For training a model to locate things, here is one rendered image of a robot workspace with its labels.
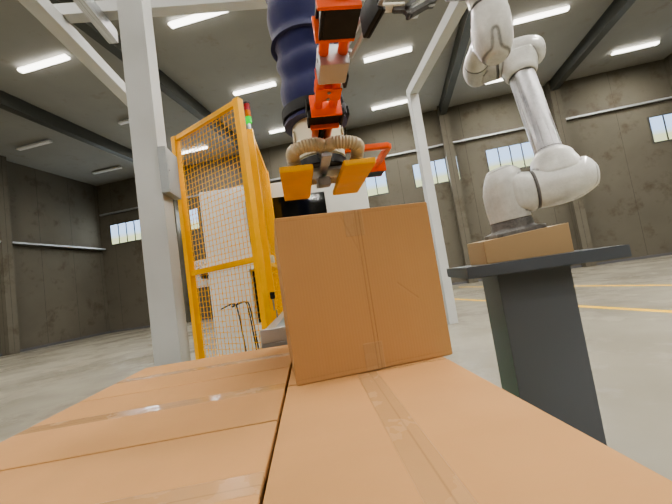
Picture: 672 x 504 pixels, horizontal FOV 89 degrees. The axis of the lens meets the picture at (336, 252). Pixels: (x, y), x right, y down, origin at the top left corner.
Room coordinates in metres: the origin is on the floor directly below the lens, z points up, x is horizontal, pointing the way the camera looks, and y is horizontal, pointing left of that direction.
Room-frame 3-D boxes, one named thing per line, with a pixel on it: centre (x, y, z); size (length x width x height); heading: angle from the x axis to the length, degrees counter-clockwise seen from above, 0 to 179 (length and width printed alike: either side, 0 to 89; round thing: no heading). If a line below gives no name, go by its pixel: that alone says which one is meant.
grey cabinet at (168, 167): (2.19, 1.00, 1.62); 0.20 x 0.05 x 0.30; 5
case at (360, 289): (1.15, 0.00, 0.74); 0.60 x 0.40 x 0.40; 11
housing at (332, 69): (0.69, -0.05, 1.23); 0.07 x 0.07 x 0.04; 7
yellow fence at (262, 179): (3.26, 0.60, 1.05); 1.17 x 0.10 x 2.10; 5
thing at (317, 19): (0.56, -0.06, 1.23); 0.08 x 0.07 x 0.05; 7
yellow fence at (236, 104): (2.46, 0.83, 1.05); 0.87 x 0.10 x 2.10; 57
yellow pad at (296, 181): (1.14, 0.10, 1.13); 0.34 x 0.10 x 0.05; 7
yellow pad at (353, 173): (1.17, -0.09, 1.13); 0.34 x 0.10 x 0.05; 7
